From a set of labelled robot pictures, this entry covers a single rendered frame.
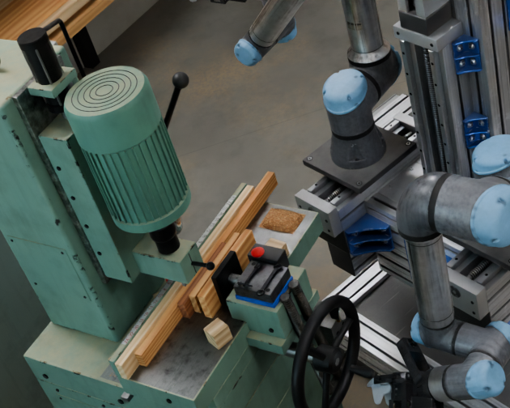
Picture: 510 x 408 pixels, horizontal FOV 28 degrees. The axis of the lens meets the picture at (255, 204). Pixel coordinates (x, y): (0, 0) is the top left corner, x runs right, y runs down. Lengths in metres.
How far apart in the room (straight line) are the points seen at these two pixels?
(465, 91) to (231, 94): 2.27
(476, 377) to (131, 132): 0.84
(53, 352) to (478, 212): 1.16
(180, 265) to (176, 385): 0.26
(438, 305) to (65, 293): 0.88
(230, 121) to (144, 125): 2.49
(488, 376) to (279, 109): 2.53
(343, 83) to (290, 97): 1.87
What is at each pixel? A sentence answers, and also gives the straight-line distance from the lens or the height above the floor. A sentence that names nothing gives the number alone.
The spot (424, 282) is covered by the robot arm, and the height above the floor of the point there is 1.01.
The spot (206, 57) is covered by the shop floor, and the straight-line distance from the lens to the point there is 4.95.
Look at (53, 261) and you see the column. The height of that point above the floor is 1.07.
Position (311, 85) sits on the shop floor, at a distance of 4.54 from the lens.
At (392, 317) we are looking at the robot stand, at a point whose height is 0.21.
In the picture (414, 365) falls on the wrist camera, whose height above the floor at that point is 0.80.
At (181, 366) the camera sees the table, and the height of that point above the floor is 0.90.
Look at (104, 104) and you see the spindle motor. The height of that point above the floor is 1.50.
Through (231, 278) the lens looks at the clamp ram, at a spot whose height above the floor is 0.96.
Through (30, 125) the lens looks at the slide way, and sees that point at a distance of 2.12.
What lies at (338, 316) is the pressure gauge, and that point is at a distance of 2.56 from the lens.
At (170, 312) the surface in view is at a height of 0.94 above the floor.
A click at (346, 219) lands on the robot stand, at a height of 0.71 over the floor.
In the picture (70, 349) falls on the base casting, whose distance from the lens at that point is 2.55.
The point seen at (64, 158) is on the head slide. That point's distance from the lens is 2.13.
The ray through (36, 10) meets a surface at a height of 0.63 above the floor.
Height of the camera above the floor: 2.53
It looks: 39 degrees down
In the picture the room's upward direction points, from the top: 18 degrees counter-clockwise
